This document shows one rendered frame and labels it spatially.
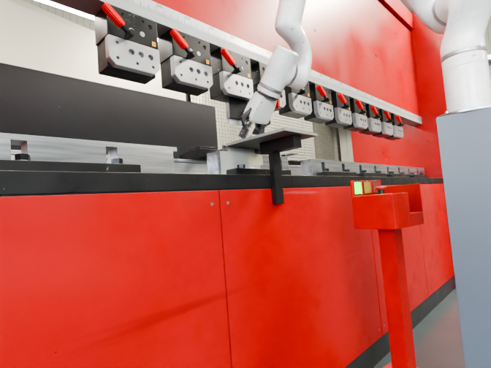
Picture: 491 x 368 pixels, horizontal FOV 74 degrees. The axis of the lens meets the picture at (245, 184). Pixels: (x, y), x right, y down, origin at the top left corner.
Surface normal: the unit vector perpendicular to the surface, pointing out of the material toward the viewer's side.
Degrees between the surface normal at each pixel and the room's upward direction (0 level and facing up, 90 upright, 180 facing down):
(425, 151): 90
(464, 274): 90
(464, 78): 90
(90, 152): 90
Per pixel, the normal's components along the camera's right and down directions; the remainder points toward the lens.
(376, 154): -0.70, 0.01
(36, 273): 0.71, -0.10
